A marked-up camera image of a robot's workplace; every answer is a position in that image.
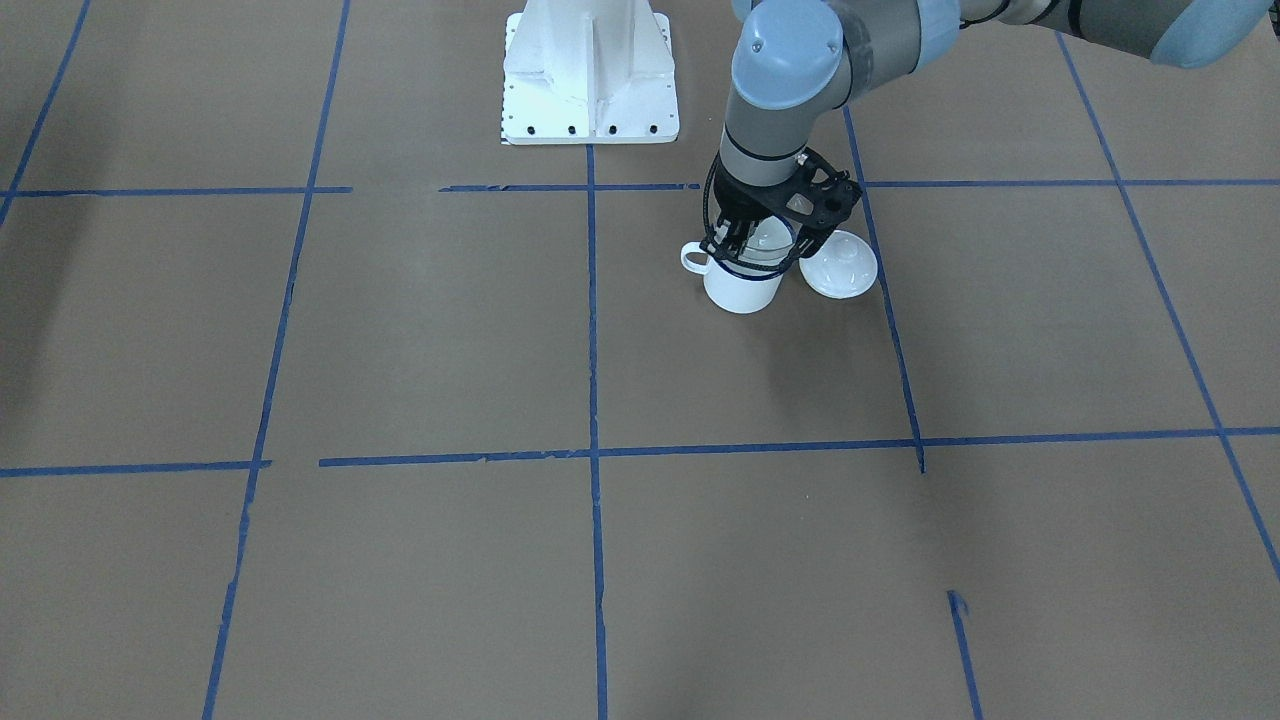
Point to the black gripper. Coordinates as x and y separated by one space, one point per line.
748 207

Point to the clear glass funnel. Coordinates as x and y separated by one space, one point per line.
767 251

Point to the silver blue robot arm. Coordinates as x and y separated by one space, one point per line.
796 60

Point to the white enamel cup blue rim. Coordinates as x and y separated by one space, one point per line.
731 291

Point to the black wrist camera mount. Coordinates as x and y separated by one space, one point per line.
817 198

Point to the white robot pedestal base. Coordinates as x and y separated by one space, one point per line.
588 72

